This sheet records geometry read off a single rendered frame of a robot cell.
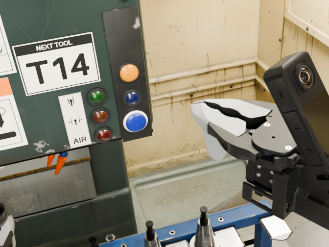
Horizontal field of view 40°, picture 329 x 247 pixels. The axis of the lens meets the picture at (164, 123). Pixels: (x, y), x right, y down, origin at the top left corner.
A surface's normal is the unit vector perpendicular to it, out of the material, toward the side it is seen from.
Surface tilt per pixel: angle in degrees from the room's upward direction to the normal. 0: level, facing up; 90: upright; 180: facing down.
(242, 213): 0
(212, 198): 0
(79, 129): 90
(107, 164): 90
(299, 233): 24
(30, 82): 90
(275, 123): 0
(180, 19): 90
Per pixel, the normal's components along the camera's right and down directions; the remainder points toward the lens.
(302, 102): 0.54, -0.13
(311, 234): -0.46, -0.66
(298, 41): -0.96, 0.22
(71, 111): 0.28, 0.53
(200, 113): -0.72, -0.53
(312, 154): -0.69, 0.49
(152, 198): -0.07, -0.82
